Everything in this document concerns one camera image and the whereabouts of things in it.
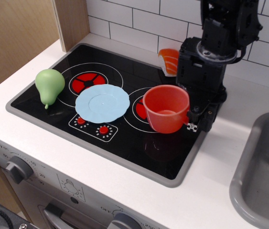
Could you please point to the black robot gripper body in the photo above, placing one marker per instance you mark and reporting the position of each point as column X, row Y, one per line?
column 204, row 84

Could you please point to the red plastic toy cup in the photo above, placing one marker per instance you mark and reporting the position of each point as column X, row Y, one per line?
column 166, row 108

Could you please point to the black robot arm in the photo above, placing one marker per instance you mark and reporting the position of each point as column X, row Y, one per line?
column 229, row 26

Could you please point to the light blue toy plate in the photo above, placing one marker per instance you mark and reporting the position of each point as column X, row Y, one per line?
column 102, row 103

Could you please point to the salmon sushi toy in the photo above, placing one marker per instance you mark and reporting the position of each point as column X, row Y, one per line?
column 169, row 61

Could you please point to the grey toy sink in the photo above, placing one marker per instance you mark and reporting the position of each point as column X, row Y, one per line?
column 249, row 188

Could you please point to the green toy pear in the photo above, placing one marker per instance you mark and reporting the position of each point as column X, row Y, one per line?
column 49, row 83

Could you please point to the grey oven knob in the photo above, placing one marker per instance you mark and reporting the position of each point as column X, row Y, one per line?
column 122, row 221

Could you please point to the wooden side panel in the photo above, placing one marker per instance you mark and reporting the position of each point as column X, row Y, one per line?
column 27, row 27

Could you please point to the grey timer knob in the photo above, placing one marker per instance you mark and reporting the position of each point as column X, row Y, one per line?
column 18, row 169

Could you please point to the black device bottom left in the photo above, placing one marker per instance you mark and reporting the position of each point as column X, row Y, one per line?
column 10, row 220

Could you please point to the grey oven door handle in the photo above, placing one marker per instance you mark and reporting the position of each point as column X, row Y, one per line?
column 60, row 219

